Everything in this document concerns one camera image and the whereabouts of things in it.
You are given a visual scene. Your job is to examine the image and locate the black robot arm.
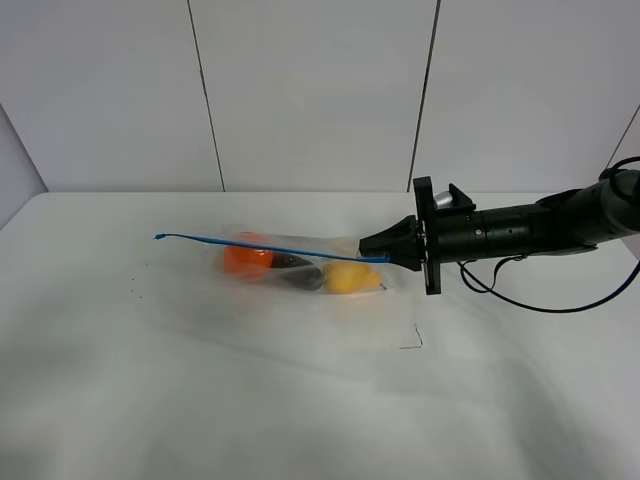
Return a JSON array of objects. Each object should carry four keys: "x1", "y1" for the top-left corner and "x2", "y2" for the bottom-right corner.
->
[{"x1": 359, "y1": 167, "x2": 639, "y2": 295}]

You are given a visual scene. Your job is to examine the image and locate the black cable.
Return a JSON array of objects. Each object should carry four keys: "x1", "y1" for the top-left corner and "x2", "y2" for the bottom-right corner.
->
[{"x1": 458, "y1": 156, "x2": 640, "y2": 314}]

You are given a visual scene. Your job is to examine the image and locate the clear blue-zip plastic bag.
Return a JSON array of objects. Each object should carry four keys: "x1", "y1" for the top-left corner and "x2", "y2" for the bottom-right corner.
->
[{"x1": 154, "y1": 227, "x2": 391, "y2": 295}]

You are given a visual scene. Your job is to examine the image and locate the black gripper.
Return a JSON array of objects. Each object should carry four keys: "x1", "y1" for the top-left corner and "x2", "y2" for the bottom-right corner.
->
[{"x1": 359, "y1": 176, "x2": 485, "y2": 295}]

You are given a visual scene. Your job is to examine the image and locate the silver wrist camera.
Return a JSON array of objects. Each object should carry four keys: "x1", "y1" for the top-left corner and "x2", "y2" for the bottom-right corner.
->
[{"x1": 434, "y1": 183, "x2": 476, "y2": 211}]

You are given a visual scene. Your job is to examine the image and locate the dark purple eggplant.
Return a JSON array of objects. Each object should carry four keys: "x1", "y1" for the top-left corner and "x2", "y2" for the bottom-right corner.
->
[{"x1": 268, "y1": 252, "x2": 324, "y2": 292}]

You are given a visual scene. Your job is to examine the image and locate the yellow pear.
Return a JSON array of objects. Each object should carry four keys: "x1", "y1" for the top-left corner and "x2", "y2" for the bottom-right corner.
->
[{"x1": 323, "y1": 261, "x2": 386, "y2": 295}]

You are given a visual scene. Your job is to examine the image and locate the orange fruit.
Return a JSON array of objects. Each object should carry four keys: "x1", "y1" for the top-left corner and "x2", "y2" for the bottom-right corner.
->
[{"x1": 223, "y1": 245, "x2": 274, "y2": 281}]

